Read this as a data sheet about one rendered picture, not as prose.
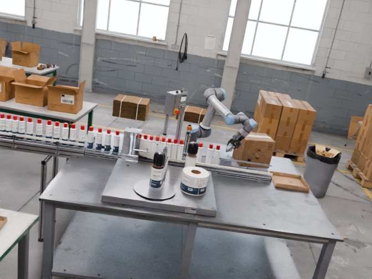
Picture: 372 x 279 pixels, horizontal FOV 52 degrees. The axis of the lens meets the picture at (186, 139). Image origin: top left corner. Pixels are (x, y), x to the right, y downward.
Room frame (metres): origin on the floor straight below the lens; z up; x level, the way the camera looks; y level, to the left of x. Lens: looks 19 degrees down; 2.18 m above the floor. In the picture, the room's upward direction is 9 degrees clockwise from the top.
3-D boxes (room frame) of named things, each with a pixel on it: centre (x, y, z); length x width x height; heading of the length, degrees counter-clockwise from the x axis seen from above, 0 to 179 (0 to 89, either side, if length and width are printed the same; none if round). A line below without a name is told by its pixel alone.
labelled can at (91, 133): (3.10, 0.81, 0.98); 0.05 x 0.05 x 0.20
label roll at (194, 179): (2.65, -0.11, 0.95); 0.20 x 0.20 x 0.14
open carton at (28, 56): (6.56, 2.96, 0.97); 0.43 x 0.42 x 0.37; 174
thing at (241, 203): (3.05, -0.11, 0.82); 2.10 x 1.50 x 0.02; 93
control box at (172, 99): (3.22, 0.14, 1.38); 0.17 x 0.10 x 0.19; 148
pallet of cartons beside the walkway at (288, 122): (6.75, -1.62, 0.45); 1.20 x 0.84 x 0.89; 179
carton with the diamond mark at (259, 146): (3.50, -0.65, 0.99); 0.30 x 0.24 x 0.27; 104
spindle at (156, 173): (2.53, 0.17, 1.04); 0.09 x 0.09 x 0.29
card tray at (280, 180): (3.20, -0.97, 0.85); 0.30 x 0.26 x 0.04; 93
